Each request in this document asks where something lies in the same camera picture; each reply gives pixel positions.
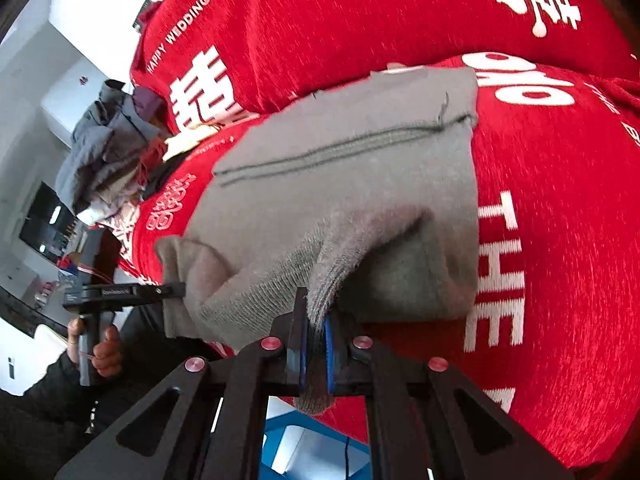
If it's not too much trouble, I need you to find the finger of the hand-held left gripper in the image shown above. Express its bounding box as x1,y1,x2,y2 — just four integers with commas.
132,282,187,303

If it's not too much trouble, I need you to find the white air conditioner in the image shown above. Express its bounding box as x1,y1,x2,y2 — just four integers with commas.
40,55,133,148

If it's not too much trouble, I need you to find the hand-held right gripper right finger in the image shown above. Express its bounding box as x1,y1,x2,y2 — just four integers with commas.
324,314,576,480

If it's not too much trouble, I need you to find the person's left hand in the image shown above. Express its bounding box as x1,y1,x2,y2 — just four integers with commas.
66,317,124,377

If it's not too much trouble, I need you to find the person's left forearm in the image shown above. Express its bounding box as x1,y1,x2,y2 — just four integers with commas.
0,350,126,461

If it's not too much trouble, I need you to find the red printed blanket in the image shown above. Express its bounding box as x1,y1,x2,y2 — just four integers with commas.
117,52,640,471

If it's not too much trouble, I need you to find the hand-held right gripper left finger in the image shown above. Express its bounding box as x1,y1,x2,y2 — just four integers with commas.
55,287,308,480

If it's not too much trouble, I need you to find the pile of clothes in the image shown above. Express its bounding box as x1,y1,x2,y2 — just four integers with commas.
54,80,173,216

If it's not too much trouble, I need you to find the grey knit sweater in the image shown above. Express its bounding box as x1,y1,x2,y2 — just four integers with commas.
155,65,481,416

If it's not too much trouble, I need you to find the black television screen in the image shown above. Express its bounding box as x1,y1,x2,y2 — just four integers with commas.
19,180,76,263

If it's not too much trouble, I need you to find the blue plastic stool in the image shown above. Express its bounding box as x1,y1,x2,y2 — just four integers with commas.
262,400,371,480

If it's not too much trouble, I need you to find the red printed pillow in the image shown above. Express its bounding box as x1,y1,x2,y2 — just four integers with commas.
129,0,640,133

